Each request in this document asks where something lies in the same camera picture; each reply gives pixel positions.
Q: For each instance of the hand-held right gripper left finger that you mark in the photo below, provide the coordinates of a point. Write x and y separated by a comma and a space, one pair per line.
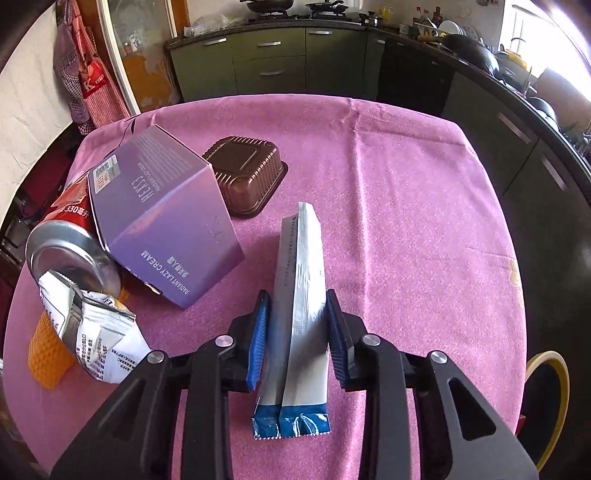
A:
258, 341

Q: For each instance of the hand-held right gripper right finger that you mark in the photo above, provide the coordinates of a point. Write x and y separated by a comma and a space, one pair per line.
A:
339, 341

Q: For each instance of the silver blue sachet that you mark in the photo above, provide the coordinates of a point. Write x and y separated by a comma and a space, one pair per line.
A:
300, 277

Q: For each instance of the white packet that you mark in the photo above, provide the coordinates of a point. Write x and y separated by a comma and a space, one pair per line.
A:
111, 337

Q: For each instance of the purple cardboard box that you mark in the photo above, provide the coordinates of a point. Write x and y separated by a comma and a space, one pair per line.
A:
161, 221

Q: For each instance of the brown plastic tray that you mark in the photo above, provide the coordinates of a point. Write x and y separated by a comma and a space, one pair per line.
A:
244, 175

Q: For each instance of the red soda can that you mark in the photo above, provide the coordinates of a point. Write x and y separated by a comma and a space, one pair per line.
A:
69, 249

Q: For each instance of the orange ribbed plastic cup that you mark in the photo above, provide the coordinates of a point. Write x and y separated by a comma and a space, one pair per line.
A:
44, 355

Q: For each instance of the yellow-rimmed trash bin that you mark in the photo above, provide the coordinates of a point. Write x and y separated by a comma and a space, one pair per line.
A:
545, 406

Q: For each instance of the pink floral tablecloth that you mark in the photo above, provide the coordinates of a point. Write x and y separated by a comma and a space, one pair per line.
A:
392, 230

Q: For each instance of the wooden chair red cushion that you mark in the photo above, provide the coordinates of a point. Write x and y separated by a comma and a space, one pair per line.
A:
46, 184

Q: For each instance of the green base cabinets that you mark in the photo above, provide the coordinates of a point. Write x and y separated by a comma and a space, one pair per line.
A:
277, 60

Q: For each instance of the red checkered apron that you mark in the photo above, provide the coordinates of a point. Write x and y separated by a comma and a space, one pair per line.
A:
99, 87

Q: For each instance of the white hanging sheet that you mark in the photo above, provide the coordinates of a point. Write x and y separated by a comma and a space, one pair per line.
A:
27, 138

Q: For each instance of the glass sliding door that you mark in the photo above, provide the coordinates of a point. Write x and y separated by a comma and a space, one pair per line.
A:
138, 55

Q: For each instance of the large black wok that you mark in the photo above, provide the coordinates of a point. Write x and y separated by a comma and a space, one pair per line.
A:
468, 50

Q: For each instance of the white plastic bag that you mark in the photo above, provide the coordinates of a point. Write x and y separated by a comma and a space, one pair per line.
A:
205, 25

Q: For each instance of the small steel pot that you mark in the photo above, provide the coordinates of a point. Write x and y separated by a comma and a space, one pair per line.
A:
370, 19

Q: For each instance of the gas stove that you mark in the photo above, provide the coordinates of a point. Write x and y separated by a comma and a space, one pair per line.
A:
300, 17

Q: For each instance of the dish rack with plates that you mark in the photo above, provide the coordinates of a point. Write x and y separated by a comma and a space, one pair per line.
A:
455, 28

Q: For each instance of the black lidded frying pan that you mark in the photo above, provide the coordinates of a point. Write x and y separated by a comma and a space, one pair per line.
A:
327, 7

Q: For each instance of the yellow kettle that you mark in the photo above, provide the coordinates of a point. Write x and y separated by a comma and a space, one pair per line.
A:
515, 55

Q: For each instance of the black lidded wok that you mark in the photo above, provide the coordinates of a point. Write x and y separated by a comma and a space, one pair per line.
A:
268, 5

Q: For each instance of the group of sauce bottles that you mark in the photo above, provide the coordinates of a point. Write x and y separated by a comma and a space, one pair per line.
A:
427, 14

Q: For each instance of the purple checkered apron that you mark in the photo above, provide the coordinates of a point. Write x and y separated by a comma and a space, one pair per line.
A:
64, 60

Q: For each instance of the bright window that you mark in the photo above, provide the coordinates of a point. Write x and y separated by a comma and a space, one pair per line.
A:
554, 37

